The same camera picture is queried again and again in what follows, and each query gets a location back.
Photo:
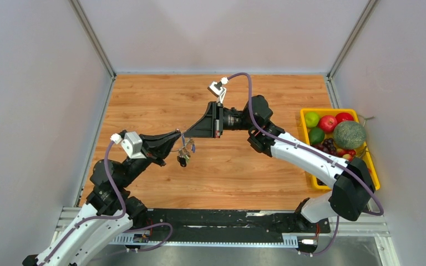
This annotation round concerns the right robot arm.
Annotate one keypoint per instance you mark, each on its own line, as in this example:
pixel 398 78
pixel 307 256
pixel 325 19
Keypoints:
pixel 349 180

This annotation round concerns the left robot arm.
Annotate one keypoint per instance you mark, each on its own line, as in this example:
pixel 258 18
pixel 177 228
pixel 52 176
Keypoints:
pixel 109 209

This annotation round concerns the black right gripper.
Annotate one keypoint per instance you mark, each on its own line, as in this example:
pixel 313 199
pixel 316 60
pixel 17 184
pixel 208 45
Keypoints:
pixel 206 126

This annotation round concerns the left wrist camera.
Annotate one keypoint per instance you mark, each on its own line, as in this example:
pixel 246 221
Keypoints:
pixel 130 142

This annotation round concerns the purple grape bunch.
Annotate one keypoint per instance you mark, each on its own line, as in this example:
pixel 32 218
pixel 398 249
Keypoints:
pixel 327 146

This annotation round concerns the green netted melon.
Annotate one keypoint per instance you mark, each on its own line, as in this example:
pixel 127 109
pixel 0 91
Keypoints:
pixel 349 135

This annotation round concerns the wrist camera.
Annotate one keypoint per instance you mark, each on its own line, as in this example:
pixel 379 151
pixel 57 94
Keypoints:
pixel 130 142
pixel 218 89

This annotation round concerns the dark green lime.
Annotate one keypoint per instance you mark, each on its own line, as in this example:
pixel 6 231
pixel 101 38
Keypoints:
pixel 316 135

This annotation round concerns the silver keys bunch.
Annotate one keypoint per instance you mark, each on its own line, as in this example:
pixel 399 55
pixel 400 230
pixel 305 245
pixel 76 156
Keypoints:
pixel 184 153

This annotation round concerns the black key tag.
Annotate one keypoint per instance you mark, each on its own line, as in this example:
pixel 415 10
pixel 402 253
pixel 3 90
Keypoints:
pixel 182 161

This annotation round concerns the light green apple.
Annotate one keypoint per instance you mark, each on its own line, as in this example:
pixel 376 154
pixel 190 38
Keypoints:
pixel 311 119

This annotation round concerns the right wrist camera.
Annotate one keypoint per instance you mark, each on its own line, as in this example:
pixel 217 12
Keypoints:
pixel 218 89

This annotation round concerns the red apple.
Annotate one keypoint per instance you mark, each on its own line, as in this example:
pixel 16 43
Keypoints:
pixel 327 123
pixel 344 116

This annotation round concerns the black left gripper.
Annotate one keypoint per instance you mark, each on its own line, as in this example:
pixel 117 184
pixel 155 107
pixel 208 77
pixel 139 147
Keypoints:
pixel 156 147

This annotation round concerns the yellow plastic fruit tray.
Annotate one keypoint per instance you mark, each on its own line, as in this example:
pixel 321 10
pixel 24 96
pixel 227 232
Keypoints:
pixel 334 112

